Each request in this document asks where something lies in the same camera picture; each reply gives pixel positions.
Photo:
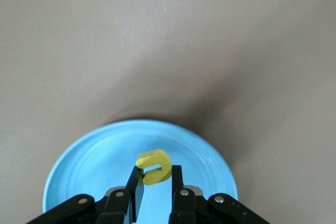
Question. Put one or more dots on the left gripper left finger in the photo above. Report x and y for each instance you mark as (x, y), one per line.
(115, 208)

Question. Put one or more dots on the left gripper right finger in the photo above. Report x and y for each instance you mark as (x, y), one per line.
(189, 208)

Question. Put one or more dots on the yellow foam letter n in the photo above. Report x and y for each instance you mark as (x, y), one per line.
(165, 163)

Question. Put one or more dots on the blue plate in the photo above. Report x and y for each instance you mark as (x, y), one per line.
(92, 169)

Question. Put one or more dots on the brown table cover sheet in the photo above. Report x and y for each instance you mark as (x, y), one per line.
(168, 24)

